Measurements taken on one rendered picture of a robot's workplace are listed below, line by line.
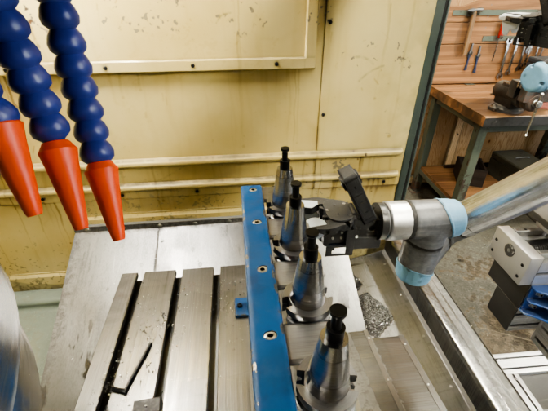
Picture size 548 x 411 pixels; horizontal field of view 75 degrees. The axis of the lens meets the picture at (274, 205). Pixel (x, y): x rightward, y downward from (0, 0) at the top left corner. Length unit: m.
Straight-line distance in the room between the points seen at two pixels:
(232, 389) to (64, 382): 0.54
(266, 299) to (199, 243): 0.77
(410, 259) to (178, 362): 0.51
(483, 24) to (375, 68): 2.03
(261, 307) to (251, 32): 0.74
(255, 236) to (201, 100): 0.59
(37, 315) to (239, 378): 0.91
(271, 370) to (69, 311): 0.91
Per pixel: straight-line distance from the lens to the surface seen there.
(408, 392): 1.03
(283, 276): 0.50
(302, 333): 0.44
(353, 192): 0.62
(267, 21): 1.01
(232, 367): 0.79
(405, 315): 1.24
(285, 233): 0.52
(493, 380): 1.02
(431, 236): 0.73
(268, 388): 0.39
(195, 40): 1.02
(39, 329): 1.47
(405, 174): 1.28
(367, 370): 1.02
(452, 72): 3.06
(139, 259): 1.22
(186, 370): 0.81
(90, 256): 1.28
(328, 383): 0.37
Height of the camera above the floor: 1.56
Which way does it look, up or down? 33 degrees down
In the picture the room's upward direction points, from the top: straight up
